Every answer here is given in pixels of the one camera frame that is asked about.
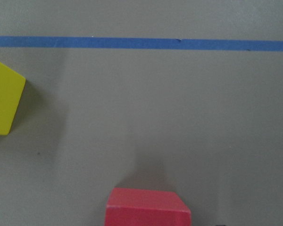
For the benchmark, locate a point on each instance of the red wooden block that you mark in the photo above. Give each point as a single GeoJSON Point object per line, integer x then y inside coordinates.
{"type": "Point", "coordinates": [141, 207]}

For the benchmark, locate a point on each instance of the yellow wooden block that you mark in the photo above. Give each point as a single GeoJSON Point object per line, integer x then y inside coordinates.
{"type": "Point", "coordinates": [11, 88]}

